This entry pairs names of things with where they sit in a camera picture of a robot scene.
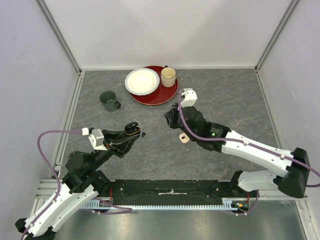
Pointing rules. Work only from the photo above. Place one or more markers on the white paper plate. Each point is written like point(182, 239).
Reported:
point(142, 81)

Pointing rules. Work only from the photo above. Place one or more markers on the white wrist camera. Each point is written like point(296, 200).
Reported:
point(188, 97)
point(96, 138)

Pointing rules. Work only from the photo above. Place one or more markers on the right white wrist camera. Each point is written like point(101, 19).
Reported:
point(188, 97)

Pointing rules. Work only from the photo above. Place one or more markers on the red round tray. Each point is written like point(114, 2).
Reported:
point(161, 95)

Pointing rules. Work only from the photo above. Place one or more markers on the slotted cable duct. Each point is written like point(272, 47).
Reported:
point(226, 205)

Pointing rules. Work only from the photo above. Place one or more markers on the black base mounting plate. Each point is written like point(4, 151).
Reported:
point(137, 192)

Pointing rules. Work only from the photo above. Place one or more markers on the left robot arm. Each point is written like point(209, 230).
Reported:
point(83, 181)

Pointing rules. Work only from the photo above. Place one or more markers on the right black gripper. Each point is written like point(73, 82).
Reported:
point(171, 115)

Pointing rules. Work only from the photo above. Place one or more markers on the pink earbud charging case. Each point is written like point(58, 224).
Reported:
point(184, 138)

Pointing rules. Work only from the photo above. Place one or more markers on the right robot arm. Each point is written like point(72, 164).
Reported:
point(285, 170)

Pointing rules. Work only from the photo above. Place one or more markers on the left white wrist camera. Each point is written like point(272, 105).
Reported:
point(96, 138)

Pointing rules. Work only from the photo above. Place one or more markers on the black earbud charging case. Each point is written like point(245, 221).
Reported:
point(132, 128)

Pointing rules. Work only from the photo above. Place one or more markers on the dark green mug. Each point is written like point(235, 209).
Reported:
point(109, 101)

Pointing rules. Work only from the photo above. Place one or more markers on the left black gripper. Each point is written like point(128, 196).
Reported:
point(118, 142)

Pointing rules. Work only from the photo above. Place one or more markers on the beige ceramic cup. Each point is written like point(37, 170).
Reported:
point(168, 76)

